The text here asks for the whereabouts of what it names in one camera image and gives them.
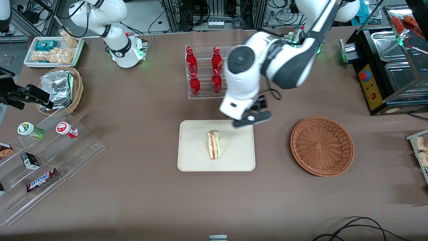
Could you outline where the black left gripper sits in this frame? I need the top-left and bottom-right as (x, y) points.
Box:
(248, 95), (269, 113)

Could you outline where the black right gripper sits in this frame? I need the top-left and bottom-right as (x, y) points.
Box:
(0, 79), (54, 110)

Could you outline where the triangular sandwich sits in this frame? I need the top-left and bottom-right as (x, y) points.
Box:
(207, 130), (222, 160)

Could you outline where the white rectangular snack tray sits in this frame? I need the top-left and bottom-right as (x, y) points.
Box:
(23, 36), (85, 69)

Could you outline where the tan wicker basket with foil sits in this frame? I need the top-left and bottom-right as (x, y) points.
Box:
(35, 66), (84, 116)

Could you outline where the brown round wicker basket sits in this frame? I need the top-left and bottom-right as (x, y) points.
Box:
(290, 116), (355, 177)

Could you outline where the cream plastic serving tray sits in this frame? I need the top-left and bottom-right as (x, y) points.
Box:
(177, 119), (256, 172)

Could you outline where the green lid cup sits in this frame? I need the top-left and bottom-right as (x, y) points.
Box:
(17, 122), (45, 140)

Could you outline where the silver foil container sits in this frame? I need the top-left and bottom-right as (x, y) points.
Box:
(40, 70), (74, 109)

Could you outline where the red cola bottle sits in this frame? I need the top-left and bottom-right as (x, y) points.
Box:
(186, 47), (198, 76)
(189, 72), (201, 97)
(211, 69), (223, 94)
(211, 47), (223, 72)

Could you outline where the red lid cup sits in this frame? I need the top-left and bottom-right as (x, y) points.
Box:
(56, 122), (79, 139)

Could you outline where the large clear nut bag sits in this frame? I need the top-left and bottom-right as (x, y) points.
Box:
(32, 48), (76, 64)

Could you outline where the brown cookie box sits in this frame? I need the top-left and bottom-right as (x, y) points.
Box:
(0, 142), (14, 160)

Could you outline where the teal snack packet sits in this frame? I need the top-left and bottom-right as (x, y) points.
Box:
(35, 40), (58, 52)

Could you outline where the small black box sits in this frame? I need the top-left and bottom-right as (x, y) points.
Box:
(21, 152), (40, 169)

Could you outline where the clear acrylic bottle rack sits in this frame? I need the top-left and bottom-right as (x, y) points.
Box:
(185, 43), (245, 99)

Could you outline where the clear acrylic stepped shelf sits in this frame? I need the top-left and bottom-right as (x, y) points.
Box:
(0, 107), (107, 226)

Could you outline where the small clear nut bag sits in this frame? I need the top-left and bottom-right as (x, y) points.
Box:
(60, 29), (79, 49)

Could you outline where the snickers chocolate bar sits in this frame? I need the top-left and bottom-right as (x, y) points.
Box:
(26, 168), (60, 192)

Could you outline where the black food warmer appliance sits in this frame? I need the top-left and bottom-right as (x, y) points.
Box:
(339, 5), (428, 116)

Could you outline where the teal box in background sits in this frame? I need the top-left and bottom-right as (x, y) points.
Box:
(355, 0), (379, 26)

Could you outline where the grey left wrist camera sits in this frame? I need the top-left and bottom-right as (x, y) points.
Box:
(233, 111), (272, 129)

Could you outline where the aluminium equipment frame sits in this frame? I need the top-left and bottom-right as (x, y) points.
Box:
(162, 0), (269, 32)

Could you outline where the black floor cable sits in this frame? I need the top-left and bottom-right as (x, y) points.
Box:
(313, 217), (412, 241)

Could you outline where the white wire snack tray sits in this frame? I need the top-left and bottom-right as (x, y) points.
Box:
(406, 130), (428, 184)

